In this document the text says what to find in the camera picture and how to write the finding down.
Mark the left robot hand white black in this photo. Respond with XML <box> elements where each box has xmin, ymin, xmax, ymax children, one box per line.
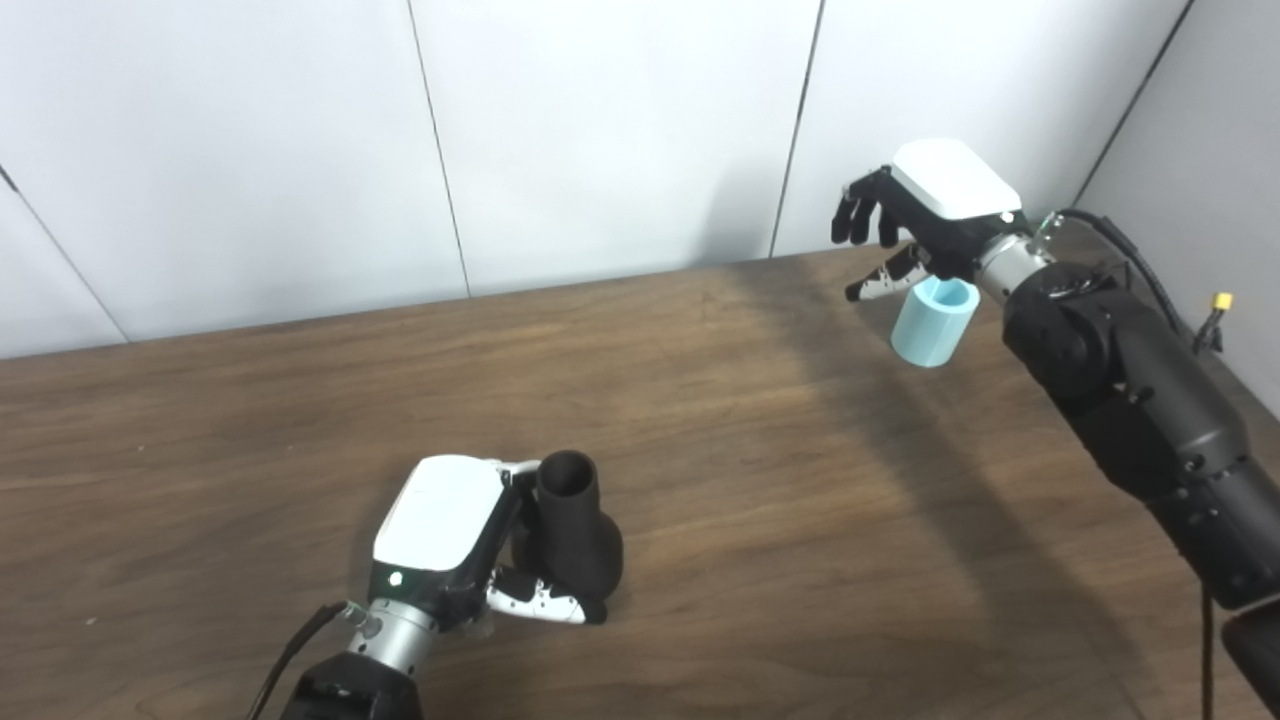
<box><xmin>368</xmin><ymin>454</ymin><xmax>609</xmax><ymax>637</ymax></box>

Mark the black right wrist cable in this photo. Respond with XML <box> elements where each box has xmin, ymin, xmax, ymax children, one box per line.
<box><xmin>1034</xmin><ymin>207</ymin><xmax>1218</xmax><ymax>720</ymax></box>

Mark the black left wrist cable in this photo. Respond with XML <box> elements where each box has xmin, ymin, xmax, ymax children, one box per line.
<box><xmin>245</xmin><ymin>600</ymin><xmax>373</xmax><ymax>720</ymax></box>

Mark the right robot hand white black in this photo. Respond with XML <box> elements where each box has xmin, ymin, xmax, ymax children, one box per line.
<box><xmin>830</xmin><ymin>138</ymin><xmax>1032</xmax><ymax>304</ymax></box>

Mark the black flared nozzle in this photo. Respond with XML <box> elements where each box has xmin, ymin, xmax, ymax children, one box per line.
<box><xmin>511</xmin><ymin>450</ymin><xmax>626</xmax><ymax>623</ymax></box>

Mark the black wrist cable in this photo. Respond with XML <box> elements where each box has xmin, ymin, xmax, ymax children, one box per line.
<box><xmin>245</xmin><ymin>600</ymin><xmax>373</xmax><ymax>720</ymax></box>
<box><xmin>1034</xmin><ymin>207</ymin><xmax>1218</xmax><ymax>720</ymax></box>

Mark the light blue cylinder cup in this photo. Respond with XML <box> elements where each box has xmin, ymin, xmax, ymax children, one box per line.
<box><xmin>889</xmin><ymin>277</ymin><xmax>982</xmax><ymax>370</ymax></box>

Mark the yellow cable connector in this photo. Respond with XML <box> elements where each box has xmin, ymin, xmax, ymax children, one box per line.
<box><xmin>1191</xmin><ymin>291</ymin><xmax>1235</xmax><ymax>357</ymax></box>

